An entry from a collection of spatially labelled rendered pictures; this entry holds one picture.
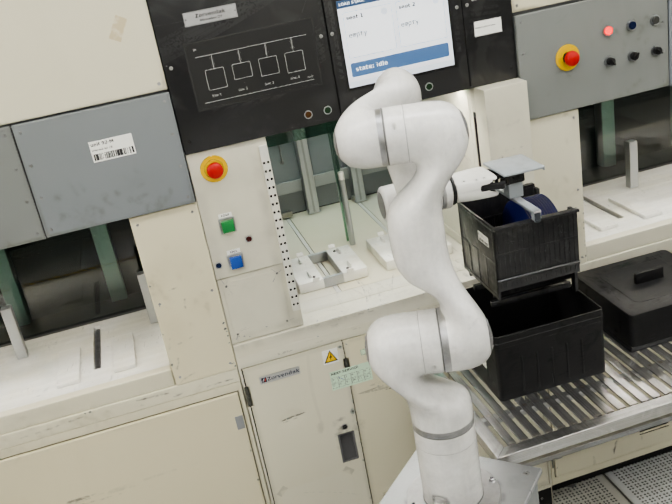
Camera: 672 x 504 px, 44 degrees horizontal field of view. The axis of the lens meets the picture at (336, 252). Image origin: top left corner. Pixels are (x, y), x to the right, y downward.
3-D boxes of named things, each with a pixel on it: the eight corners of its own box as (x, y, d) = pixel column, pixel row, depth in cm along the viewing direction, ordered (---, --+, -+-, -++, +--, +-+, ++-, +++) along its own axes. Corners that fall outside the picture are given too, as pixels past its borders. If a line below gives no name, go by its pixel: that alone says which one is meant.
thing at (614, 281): (631, 353, 205) (629, 306, 200) (571, 305, 232) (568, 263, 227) (735, 322, 210) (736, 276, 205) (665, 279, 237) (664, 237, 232)
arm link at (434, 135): (408, 360, 162) (492, 349, 160) (410, 388, 151) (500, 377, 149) (370, 105, 148) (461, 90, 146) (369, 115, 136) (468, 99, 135)
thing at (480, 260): (463, 280, 211) (450, 161, 199) (536, 261, 215) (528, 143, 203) (503, 319, 189) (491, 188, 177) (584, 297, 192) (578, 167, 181)
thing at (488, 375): (457, 350, 220) (450, 292, 214) (553, 323, 225) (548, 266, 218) (500, 403, 195) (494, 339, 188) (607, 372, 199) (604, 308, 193)
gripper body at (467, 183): (439, 199, 194) (483, 188, 196) (455, 211, 185) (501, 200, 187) (435, 168, 191) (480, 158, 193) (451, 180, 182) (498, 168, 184)
